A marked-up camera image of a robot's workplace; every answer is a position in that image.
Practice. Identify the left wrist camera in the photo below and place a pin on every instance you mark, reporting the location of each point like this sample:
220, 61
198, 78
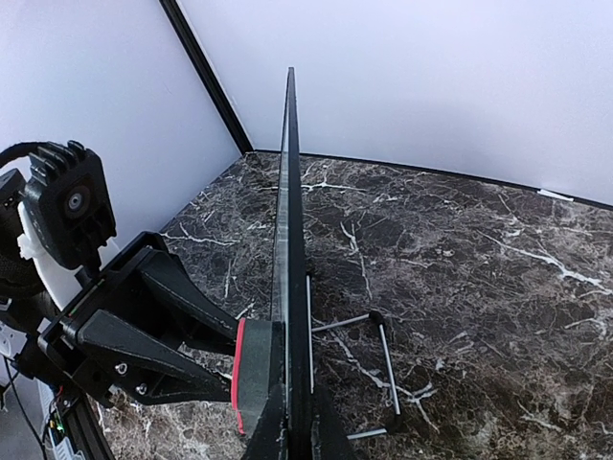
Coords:
56, 225

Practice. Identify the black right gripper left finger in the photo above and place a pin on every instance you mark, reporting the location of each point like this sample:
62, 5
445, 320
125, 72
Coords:
270, 421

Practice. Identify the red bone-shaped eraser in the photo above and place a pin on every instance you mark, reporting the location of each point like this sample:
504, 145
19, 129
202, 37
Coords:
251, 372

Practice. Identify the black left corner post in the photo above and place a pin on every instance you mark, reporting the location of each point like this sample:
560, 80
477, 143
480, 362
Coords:
206, 73

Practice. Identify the white whiteboard black frame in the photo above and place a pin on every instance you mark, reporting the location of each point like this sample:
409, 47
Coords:
290, 283

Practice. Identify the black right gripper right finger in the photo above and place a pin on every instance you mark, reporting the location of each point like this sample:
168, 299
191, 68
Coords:
327, 436

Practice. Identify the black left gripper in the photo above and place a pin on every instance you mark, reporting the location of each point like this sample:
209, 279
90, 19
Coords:
111, 334

